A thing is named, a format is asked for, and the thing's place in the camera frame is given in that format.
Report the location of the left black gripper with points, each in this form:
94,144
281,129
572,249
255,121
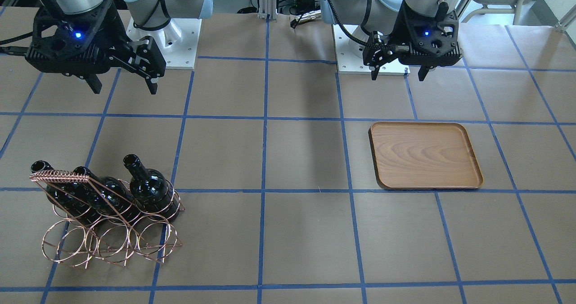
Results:
403,30

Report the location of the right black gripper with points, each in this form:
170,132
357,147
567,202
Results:
115,33

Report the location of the dark wine bottle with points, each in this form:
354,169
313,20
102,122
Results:
152,192
106,195
74,199

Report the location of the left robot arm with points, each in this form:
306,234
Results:
358,18

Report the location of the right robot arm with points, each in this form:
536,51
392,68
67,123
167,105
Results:
148,15

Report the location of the wooden tray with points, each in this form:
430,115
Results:
424,155

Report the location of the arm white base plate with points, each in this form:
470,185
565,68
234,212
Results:
349,58
178,41

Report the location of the copper wire wine basket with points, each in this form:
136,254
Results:
111,238

